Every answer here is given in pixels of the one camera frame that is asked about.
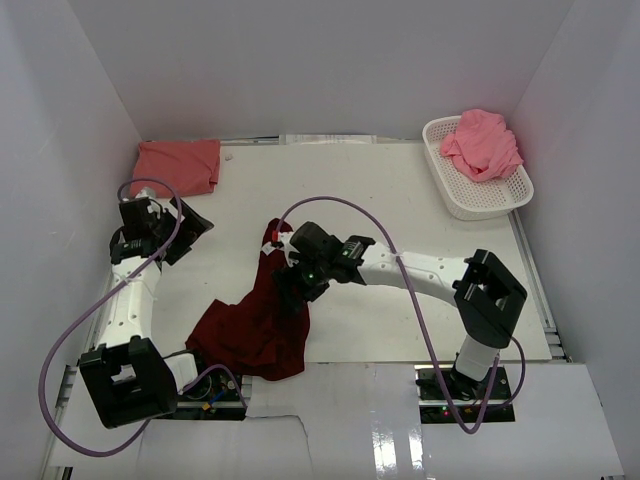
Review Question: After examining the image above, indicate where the dark red t-shirt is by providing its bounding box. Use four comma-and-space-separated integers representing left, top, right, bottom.
186, 250, 310, 381

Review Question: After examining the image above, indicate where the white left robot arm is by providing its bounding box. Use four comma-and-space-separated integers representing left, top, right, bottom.
79, 188, 213, 429

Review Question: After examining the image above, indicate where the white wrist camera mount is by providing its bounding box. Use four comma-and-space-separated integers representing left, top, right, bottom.
261, 231, 298, 267
131, 187, 157, 202

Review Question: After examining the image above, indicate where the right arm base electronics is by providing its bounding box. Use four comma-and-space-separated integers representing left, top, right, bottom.
411, 363, 516, 424

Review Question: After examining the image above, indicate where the folded salmon t-shirt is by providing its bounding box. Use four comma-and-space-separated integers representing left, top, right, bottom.
129, 139, 221, 198

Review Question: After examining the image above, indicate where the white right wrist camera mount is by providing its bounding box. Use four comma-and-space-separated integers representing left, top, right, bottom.
261, 231, 298, 267

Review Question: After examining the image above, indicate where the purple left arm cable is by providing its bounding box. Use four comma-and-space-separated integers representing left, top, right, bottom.
37, 177, 248, 456

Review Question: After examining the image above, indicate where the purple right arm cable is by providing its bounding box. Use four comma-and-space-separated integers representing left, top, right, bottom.
274, 197, 526, 435

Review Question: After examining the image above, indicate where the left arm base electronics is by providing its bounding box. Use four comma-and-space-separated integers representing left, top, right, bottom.
170, 370, 246, 421

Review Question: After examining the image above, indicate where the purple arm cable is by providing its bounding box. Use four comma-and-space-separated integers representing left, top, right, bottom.
274, 197, 526, 435
37, 177, 248, 456

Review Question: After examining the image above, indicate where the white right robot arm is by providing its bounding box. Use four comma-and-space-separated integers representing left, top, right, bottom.
271, 222, 527, 399

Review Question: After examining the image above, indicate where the white plastic basket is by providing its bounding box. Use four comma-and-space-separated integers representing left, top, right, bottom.
422, 115, 536, 221

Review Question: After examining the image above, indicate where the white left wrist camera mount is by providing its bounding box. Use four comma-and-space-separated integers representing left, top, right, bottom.
131, 187, 157, 202

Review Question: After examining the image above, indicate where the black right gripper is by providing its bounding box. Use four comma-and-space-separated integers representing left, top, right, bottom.
270, 255, 331, 318

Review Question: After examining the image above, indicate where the crumpled pink t-shirt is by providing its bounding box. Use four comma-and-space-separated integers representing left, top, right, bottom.
440, 109, 524, 183

